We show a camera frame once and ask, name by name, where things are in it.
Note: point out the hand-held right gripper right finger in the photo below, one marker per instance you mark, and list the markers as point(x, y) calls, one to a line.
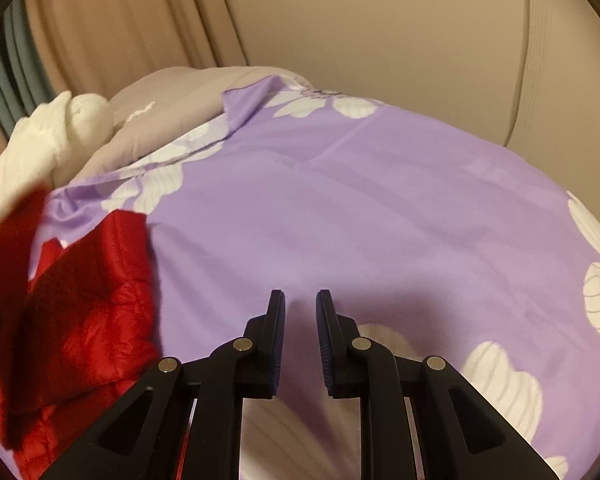
point(325, 340)

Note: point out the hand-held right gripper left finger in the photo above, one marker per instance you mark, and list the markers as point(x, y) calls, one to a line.
point(278, 340)

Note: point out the red puffer jacket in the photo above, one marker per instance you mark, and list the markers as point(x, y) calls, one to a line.
point(90, 310)

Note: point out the purple floral bed sheet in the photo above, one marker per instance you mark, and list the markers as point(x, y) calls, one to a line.
point(355, 200)

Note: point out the grey pillow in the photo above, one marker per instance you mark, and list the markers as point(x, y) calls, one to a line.
point(180, 105)

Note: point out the white plush goose toy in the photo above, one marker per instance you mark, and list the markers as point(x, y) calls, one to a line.
point(40, 135)

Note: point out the teal curtain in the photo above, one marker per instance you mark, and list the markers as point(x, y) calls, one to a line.
point(15, 60)

